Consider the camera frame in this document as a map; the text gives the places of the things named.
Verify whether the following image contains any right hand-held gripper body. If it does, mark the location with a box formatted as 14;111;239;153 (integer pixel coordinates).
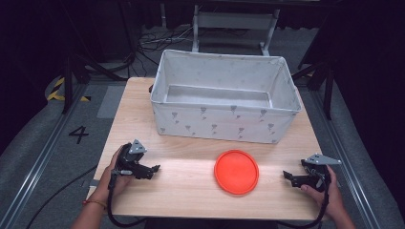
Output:
290;153;342;193

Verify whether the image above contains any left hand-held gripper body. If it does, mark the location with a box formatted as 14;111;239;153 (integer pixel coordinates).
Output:
115;138;155;180

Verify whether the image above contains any red round plastic lid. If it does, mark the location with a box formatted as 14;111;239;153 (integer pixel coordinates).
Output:
213;149;260;196

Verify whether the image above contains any white fabric storage box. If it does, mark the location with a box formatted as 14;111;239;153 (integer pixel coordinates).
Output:
149;49;303;145

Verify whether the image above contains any person's right hand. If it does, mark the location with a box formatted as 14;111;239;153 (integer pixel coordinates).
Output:
300;165;347;221

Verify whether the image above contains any person's left hand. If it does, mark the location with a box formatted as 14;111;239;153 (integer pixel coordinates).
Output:
86;145;139;204

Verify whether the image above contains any yellow black floor tape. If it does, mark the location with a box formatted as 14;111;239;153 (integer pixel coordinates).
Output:
47;76;92;103

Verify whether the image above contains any black tripod stand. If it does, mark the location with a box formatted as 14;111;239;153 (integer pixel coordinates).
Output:
61;6;137;115
290;56;335;121

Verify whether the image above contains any grey metal stand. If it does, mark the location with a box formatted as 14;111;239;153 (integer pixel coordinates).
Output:
190;4;281;57

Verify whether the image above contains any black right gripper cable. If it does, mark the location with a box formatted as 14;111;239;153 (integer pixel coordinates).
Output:
276;169;330;229

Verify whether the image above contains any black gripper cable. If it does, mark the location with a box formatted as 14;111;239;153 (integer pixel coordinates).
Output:
276;169;330;229
106;169;147;229

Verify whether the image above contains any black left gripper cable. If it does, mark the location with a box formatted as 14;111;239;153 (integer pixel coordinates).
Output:
106;169;147;229

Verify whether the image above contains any red string bracelet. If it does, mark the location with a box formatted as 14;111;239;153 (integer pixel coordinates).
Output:
81;198;108;211

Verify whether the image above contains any black floor cable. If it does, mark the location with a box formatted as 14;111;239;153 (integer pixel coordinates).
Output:
24;165;99;223

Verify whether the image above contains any bundle of floor cables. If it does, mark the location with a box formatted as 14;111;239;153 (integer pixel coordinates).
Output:
135;25;196;70

